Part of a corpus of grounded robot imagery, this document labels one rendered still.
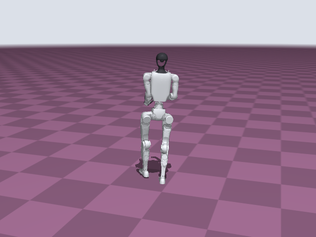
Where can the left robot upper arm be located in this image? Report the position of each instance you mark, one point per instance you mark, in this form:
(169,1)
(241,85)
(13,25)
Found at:
(147,85)

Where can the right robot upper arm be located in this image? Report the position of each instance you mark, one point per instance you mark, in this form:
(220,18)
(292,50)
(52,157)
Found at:
(175,85)

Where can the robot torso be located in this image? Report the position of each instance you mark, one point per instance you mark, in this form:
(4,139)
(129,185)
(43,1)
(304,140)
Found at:
(160,91)

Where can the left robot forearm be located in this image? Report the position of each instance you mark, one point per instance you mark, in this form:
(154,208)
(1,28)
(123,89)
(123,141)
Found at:
(147,100)

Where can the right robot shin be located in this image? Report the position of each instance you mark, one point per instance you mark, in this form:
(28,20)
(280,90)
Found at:
(163,161)

